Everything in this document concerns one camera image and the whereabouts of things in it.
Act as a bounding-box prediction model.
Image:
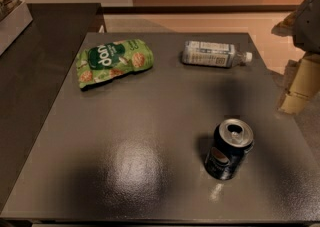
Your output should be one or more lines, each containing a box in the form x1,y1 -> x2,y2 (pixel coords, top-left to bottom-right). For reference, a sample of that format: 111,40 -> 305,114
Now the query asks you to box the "clear plastic water bottle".
181,41 -> 253,68

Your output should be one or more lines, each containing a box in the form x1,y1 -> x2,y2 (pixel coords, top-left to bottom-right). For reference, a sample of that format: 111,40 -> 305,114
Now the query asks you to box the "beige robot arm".
271,0 -> 320,114

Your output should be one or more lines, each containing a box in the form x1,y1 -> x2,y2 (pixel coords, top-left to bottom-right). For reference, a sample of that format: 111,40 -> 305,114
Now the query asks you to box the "dark soda can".
204,118 -> 254,180

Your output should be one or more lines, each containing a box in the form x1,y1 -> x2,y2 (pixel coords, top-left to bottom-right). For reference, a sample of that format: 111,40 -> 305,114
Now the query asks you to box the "white box with snacks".
0,0 -> 33,55

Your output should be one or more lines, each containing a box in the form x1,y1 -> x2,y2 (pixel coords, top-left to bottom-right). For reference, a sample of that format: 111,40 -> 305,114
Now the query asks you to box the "green rice chip bag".
76,39 -> 154,90

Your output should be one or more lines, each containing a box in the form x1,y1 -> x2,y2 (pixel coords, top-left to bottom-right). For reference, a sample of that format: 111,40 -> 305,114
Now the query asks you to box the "dark side counter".
0,3 -> 103,212

